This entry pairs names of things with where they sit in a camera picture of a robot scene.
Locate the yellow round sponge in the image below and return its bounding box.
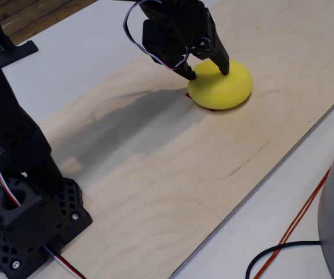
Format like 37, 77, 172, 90
186, 59, 254, 110

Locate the black lattice robot base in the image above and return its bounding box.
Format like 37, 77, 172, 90
0, 168, 94, 279

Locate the red paper square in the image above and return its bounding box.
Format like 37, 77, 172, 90
185, 91, 217, 112

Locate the light plywood board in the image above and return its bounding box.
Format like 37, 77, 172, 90
37, 0, 334, 279

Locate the black stand with flat foot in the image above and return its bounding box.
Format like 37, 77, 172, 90
0, 0, 39, 69

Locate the blue white red servo cable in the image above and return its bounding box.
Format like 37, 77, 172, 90
123, 0, 191, 71

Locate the orange twin cord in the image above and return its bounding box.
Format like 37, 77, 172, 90
253, 166, 332, 279

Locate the black power cable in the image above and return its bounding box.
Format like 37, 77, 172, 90
245, 240, 322, 279

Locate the white red black servo cable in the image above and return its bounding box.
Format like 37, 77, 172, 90
0, 123, 21, 208
43, 244, 86, 279

